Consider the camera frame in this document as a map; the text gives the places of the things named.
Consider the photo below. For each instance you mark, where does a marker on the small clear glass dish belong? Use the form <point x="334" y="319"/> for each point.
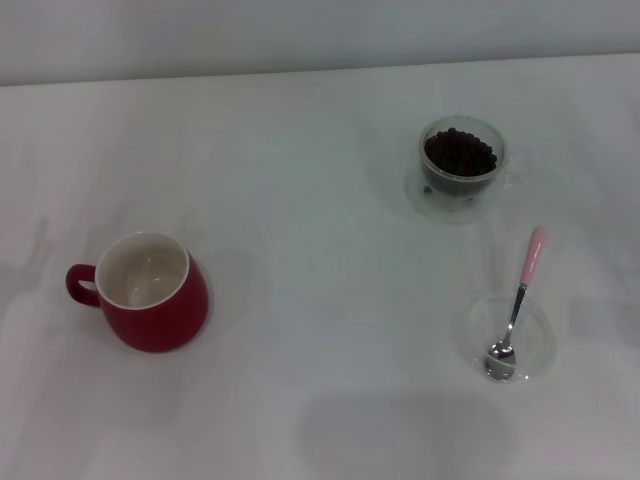
<point x="537" y="330"/>

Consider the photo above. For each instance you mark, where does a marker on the red ceramic mug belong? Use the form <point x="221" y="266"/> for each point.
<point x="155" y="325"/>

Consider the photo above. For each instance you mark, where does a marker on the clear glass cup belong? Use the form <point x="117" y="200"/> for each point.
<point x="500" y="150"/>

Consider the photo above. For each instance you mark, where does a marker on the clear glass saucer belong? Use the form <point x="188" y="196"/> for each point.
<point x="450" y="215"/>

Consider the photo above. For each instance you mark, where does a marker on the coffee bean pile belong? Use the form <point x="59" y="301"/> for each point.
<point x="457" y="152"/>

